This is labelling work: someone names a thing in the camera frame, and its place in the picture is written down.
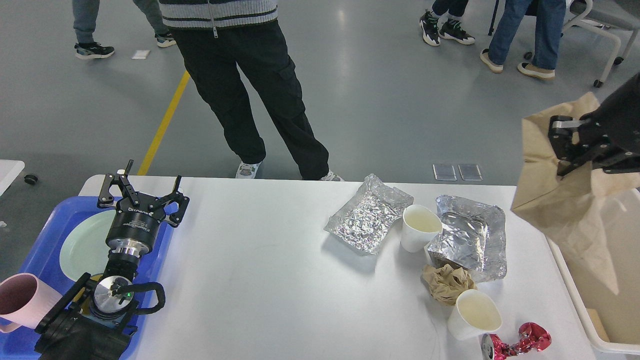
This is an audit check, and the white paper cup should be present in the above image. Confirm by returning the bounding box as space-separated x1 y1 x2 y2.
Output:
400 204 443 253
446 289 503 341

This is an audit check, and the white office chair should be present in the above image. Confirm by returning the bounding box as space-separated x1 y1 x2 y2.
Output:
561 0 639 88

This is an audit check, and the mint green plate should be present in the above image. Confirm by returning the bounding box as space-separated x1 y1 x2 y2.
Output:
59 210 115 281

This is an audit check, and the white paper cup upper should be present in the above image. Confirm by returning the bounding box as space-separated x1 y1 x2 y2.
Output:
400 204 443 253

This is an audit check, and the brown paper bag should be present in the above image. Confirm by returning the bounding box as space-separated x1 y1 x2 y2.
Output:
510 92 640 294

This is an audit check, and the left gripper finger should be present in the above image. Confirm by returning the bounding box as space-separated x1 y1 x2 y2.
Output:
96 160 141 211
150 177 190 228

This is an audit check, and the white paper cup lower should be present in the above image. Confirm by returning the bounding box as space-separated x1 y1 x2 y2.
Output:
446 289 503 341

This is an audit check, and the foil sheet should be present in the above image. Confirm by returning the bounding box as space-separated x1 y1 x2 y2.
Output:
425 194 508 283
323 173 414 256

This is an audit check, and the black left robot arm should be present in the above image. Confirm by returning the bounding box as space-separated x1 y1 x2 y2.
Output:
34 160 190 360

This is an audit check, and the person in grey trousers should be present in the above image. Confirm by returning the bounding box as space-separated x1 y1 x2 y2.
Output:
71 0 176 60

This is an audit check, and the beige plastic bin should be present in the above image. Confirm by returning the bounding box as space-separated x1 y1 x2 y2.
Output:
550 189 640 356

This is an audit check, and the small white side table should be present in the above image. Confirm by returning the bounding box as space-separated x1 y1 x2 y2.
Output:
0 159 39 196

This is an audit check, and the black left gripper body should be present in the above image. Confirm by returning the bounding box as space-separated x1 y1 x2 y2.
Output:
105 197 166 258

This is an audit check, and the crumpled brown napkin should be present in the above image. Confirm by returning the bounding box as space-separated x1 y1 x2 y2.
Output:
422 264 477 306

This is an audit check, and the pink mug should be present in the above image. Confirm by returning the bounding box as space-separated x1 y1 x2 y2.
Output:
0 273 62 334

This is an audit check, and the person in blue jeans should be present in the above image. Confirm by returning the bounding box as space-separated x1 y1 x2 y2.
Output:
480 0 568 81

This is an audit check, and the person in black trousers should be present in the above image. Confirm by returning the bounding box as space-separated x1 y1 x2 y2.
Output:
159 0 342 182

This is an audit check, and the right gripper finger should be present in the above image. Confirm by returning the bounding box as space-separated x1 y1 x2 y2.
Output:
548 115 613 177
592 152 640 174

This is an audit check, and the red candy wrapper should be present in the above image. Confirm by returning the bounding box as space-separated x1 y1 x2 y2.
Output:
481 322 553 360

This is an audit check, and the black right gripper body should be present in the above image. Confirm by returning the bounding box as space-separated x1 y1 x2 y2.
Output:
580 73 640 157

